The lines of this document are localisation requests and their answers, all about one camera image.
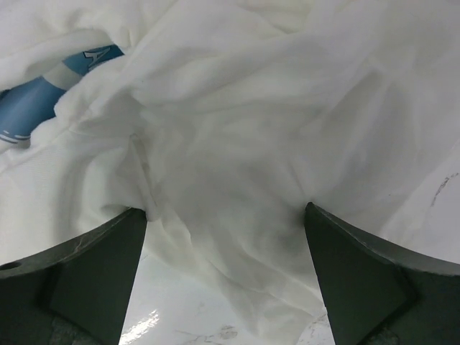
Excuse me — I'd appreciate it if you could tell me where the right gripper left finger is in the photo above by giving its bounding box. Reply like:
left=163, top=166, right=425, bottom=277
left=1, top=208, right=147, bottom=344

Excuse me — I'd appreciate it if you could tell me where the white printed t shirt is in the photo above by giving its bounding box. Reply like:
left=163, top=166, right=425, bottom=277
left=1, top=1, right=459, bottom=334

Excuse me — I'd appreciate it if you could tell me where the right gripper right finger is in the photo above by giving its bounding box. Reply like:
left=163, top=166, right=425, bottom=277
left=304, top=203, right=459, bottom=344

